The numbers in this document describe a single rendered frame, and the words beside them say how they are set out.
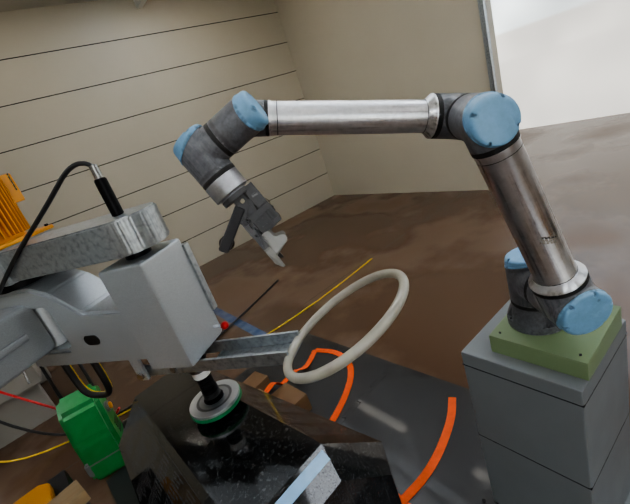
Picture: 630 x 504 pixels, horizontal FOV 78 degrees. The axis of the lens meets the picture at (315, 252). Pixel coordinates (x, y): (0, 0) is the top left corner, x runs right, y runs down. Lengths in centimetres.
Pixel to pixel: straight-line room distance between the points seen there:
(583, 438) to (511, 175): 90
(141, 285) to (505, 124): 114
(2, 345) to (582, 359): 197
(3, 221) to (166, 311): 79
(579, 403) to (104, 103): 623
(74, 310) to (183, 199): 504
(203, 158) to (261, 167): 635
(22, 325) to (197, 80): 563
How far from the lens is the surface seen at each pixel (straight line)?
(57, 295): 177
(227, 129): 90
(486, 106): 98
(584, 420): 152
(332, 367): 104
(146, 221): 136
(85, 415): 319
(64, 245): 153
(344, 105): 105
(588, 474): 170
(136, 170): 646
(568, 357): 144
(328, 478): 141
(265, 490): 139
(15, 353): 188
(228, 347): 158
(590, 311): 129
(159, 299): 139
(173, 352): 149
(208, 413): 168
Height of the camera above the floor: 184
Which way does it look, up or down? 20 degrees down
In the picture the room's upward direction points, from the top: 19 degrees counter-clockwise
